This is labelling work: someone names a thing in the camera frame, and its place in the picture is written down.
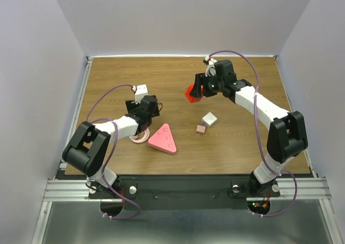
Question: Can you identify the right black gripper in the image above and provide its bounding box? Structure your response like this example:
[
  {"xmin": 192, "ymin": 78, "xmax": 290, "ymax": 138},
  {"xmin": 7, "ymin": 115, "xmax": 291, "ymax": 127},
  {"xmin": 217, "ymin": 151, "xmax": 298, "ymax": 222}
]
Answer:
[{"xmin": 189, "ymin": 71, "xmax": 224, "ymax": 98}]

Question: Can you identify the red cube plug adapter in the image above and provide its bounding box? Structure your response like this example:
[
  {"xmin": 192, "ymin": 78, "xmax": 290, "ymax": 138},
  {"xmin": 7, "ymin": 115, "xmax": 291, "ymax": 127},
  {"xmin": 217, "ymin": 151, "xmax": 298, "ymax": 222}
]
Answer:
[{"xmin": 184, "ymin": 84, "xmax": 203, "ymax": 104}]

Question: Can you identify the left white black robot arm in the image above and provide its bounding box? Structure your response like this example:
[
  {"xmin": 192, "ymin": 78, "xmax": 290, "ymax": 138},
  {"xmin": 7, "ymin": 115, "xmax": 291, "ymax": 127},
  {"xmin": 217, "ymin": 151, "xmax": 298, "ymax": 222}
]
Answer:
[{"xmin": 62, "ymin": 95, "xmax": 162, "ymax": 198}]

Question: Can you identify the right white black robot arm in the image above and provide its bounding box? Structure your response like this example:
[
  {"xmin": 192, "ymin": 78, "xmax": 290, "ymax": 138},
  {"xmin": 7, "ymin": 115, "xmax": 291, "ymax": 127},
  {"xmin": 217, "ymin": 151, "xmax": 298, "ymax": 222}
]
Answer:
[{"xmin": 185, "ymin": 57, "xmax": 308, "ymax": 195}]

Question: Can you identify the pink triangular power strip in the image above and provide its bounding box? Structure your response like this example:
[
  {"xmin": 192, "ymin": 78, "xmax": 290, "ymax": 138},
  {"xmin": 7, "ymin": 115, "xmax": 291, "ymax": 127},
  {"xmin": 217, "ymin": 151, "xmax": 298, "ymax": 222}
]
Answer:
[{"xmin": 148, "ymin": 123, "xmax": 177, "ymax": 155}]

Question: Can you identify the white cube charger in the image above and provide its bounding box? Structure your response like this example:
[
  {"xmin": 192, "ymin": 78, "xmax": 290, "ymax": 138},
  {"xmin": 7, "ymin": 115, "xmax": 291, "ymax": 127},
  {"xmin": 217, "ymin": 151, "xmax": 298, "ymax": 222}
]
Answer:
[{"xmin": 201, "ymin": 112, "xmax": 218, "ymax": 127}]

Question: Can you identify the small pink square adapter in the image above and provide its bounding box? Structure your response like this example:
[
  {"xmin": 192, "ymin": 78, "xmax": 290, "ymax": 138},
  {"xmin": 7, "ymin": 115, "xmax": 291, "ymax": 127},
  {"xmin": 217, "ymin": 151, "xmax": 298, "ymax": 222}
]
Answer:
[{"xmin": 196, "ymin": 124, "xmax": 206, "ymax": 134}]

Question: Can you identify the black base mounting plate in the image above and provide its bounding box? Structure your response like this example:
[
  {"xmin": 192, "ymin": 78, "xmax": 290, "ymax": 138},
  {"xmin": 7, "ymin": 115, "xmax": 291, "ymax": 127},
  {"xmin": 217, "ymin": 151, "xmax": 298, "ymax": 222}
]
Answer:
[{"xmin": 89, "ymin": 174, "xmax": 280, "ymax": 211}]

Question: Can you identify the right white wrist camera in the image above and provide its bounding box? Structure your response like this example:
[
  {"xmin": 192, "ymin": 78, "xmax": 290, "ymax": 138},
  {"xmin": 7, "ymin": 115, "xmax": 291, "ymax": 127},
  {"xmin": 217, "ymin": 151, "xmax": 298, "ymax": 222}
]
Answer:
[{"xmin": 203, "ymin": 56, "xmax": 217, "ymax": 77}]

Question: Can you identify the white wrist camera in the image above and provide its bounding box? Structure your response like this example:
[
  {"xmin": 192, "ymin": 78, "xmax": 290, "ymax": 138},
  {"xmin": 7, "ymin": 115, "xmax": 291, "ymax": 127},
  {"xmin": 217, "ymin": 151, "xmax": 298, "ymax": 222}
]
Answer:
[
  {"xmin": 203, "ymin": 56, "xmax": 217, "ymax": 77},
  {"xmin": 133, "ymin": 84, "xmax": 148, "ymax": 104}
]

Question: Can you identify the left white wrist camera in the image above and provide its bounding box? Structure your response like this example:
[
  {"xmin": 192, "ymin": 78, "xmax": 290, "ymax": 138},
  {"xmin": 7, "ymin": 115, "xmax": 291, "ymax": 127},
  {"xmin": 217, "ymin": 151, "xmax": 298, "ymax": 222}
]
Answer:
[{"xmin": 133, "ymin": 84, "xmax": 148, "ymax": 104}]

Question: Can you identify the pink coiled cord with plug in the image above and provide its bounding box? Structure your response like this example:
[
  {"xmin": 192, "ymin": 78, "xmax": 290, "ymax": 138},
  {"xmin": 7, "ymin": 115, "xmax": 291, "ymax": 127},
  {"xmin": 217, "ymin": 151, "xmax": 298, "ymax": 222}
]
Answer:
[{"xmin": 128, "ymin": 127, "xmax": 150, "ymax": 144}]

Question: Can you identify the aluminium left side rail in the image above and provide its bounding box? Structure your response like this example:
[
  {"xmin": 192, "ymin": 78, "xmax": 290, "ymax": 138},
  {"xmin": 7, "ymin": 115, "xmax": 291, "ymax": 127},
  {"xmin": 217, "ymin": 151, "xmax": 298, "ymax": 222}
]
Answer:
[{"xmin": 60, "ymin": 56, "xmax": 94, "ymax": 158}]

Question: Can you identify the aluminium rail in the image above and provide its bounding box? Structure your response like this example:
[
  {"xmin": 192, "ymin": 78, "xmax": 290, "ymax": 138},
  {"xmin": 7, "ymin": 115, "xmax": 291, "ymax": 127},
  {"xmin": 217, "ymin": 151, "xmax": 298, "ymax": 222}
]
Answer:
[
  {"xmin": 60, "ymin": 56, "xmax": 94, "ymax": 158},
  {"xmin": 44, "ymin": 175, "xmax": 332, "ymax": 202}
]

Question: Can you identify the aluminium front rail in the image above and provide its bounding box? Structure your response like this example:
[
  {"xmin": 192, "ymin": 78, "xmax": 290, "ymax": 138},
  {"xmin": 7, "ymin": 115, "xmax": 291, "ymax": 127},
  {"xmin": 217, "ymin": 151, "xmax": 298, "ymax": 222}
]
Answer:
[{"xmin": 44, "ymin": 175, "xmax": 332, "ymax": 202}]

